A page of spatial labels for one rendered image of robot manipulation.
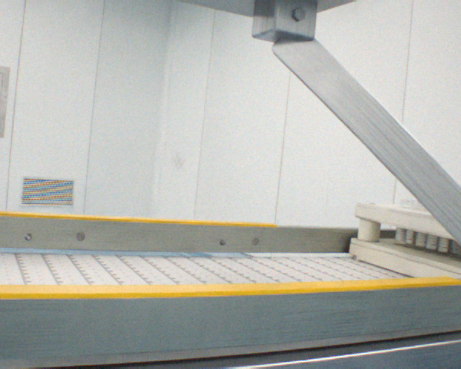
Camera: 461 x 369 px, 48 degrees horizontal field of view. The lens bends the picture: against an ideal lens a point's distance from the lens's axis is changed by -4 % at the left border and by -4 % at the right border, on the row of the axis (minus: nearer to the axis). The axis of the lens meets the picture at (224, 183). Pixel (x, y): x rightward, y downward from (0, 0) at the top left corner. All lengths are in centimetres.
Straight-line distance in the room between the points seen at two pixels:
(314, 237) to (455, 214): 35
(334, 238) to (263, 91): 438
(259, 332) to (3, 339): 14
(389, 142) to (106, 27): 570
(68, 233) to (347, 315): 30
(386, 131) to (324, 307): 12
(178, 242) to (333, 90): 31
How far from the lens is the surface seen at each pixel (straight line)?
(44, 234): 55
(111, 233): 56
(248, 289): 31
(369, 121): 33
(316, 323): 34
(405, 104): 406
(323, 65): 33
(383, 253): 65
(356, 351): 38
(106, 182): 595
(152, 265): 53
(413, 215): 61
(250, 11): 37
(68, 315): 28
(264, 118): 497
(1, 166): 549
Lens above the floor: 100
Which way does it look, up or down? 3 degrees down
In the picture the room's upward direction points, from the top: 6 degrees clockwise
